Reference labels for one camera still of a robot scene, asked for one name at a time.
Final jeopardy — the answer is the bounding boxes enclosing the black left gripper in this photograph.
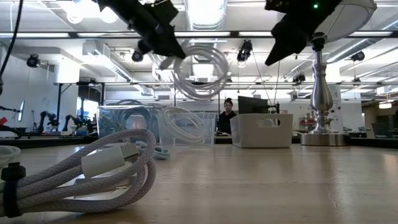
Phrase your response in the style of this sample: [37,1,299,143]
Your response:
[133,1,187,60]

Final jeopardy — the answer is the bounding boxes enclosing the tall clear plastic bin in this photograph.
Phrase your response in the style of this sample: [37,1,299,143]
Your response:
[97,105,160,143]

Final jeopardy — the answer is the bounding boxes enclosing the small white cable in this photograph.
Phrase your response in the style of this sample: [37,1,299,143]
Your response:
[0,145,22,169]

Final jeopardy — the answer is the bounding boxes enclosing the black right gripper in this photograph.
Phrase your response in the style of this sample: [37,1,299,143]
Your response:
[265,0,343,67]

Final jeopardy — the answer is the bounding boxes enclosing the white braided cable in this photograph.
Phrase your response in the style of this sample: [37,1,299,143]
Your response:
[0,128,157,218]

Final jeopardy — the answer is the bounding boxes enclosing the white plastic bin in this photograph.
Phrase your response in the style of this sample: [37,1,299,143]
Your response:
[229,113,294,149]

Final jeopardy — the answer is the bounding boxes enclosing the black background rig frame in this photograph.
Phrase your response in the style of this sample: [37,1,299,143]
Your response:
[53,81,106,133]

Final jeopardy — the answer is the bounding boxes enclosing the person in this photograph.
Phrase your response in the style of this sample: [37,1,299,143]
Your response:
[216,97,239,135]

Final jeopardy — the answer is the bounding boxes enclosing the small light blue cable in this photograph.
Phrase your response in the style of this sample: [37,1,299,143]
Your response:
[136,141,172,161]

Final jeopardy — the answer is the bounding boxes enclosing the silver lamp with white shade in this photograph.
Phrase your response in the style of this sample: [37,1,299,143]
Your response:
[300,0,378,147]

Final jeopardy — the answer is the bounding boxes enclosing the black computer monitor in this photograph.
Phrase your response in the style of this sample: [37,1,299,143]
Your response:
[238,95,280,115]

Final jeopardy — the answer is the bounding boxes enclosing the short clear plastic bin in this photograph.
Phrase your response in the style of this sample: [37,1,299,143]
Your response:
[156,111,217,147]

